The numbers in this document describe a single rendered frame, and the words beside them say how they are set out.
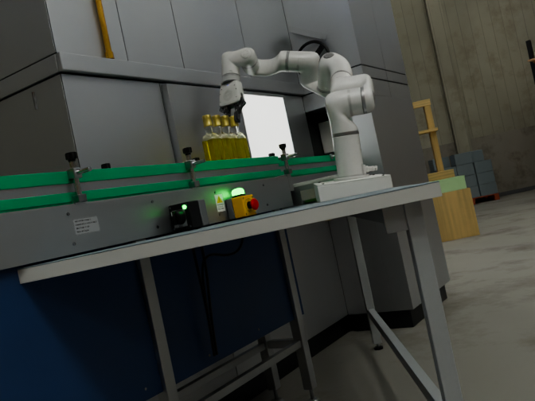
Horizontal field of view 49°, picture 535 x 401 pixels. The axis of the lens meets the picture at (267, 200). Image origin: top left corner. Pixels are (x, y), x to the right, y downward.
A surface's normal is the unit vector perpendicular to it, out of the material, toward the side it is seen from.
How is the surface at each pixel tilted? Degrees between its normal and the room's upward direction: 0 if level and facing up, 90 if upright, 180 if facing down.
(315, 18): 90
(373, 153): 90
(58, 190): 90
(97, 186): 90
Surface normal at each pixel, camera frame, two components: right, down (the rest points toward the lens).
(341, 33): -0.53, 0.10
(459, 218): -0.10, 0.01
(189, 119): 0.82, -0.18
